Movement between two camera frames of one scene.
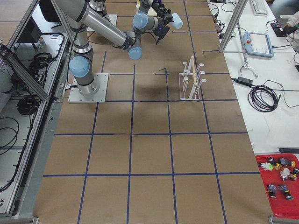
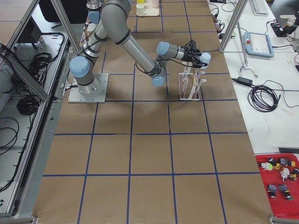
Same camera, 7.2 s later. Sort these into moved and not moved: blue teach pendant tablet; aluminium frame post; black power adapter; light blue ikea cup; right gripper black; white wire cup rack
Moved: light blue ikea cup; right gripper black
Not moved: white wire cup rack; blue teach pendant tablet; aluminium frame post; black power adapter
